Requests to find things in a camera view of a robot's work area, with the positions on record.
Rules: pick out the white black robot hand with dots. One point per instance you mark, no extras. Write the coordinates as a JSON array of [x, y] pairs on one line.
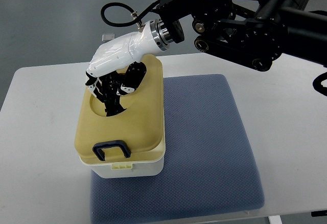
[[119, 53]]

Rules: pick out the yellow storage box lid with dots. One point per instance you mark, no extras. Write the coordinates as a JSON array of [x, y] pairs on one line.
[[140, 125]]

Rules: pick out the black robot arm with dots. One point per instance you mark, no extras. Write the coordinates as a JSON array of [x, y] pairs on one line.
[[251, 33]]

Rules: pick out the white storage box base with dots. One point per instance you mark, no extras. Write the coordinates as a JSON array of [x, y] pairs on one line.
[[148, 163]]

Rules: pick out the dark blue front latch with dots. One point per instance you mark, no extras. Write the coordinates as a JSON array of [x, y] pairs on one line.
[[113, 147]]

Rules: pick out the blue grey cushion mat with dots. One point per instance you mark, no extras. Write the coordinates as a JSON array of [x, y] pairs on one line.
[[209, 167]]

